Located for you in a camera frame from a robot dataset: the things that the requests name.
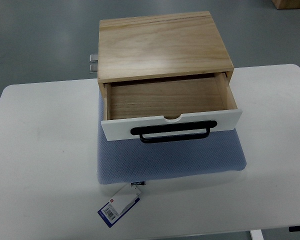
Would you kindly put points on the white blue product tag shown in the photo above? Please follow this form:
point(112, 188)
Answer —
point(119, 204)

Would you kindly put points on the metal table bracket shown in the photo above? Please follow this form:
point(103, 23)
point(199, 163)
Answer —
point(93, 68)
point(93, 58)

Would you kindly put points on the black table control panel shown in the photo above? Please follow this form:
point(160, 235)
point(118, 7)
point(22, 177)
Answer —
point(294, 229)

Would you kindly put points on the lower metal table bracket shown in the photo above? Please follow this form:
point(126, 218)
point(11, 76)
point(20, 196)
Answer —
point(93, 68)

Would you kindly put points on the upper metal table bracket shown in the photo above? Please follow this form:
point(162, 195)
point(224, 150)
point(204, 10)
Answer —
point(93, 58)

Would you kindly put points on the white top drawer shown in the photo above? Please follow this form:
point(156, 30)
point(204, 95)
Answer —
point(168, 100)

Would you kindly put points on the wooden drawer cabinet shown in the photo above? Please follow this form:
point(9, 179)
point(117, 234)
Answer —
point(160, 46)

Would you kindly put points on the white table leg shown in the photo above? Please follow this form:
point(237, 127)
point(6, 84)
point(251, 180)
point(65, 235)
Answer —
point(256, 234)

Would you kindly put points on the cardboard box corner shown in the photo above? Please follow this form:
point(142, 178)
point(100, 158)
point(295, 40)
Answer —
point(286, 4)

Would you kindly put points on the blue mesh cushion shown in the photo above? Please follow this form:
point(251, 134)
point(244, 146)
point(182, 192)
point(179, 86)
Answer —
point(129, 161)

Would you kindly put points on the black drawer handle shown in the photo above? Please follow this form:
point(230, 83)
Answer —
point(206, 125)

